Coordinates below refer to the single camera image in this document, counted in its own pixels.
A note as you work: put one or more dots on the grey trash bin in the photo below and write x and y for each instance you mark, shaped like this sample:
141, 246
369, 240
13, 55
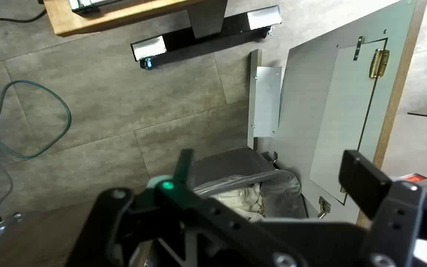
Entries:
237, 171

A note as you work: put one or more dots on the brass door hinge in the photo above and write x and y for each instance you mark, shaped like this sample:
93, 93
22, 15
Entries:
378, 62

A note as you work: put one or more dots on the metal bracket plate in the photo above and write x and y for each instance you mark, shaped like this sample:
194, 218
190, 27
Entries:
267, 98

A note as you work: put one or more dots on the open cabinet door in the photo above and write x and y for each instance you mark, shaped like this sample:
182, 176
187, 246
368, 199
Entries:
332, 108

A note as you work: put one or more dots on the wooden table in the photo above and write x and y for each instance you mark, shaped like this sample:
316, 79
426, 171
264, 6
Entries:
114, 15

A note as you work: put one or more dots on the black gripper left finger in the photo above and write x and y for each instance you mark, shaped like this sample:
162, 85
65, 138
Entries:
184, 171

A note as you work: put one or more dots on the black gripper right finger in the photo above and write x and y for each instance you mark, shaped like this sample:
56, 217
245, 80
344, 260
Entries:
366, 182

